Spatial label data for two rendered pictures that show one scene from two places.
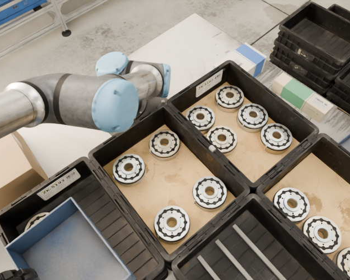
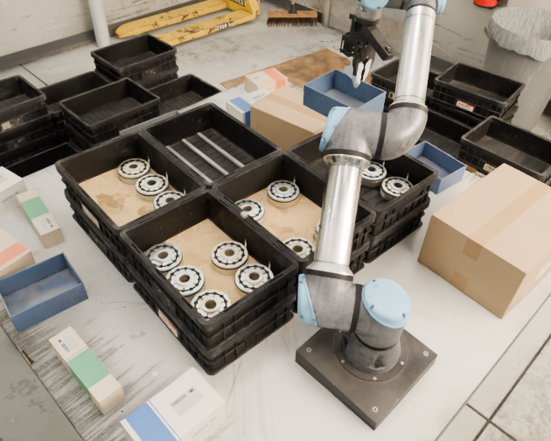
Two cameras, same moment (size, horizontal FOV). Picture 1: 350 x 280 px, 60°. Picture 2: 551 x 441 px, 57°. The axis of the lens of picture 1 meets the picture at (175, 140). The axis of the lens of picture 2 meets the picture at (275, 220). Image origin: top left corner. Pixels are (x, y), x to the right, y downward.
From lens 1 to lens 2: 1.48 m
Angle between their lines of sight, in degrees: 77
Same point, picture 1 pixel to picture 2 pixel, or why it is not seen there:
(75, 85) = (369, 113)
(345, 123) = (36, 339)
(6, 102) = (404, 76)
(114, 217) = not seen: hidden behind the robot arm
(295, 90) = (94, 365)
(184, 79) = (275, 421)
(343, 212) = (121, 205)
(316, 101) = (71, 345)
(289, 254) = not seen: hidden behind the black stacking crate
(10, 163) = (457, 218)
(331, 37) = not seen: outside the picture
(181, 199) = (275, 213)
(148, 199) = (308, 214)
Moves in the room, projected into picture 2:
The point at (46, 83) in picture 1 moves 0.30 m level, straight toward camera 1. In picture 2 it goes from (395, 114) to (315, 66)
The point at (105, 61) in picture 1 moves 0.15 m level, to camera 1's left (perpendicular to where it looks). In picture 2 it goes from (394, 297) to (457, 292)
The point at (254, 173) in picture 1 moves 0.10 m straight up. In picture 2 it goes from (197, 234) to (194, 208)
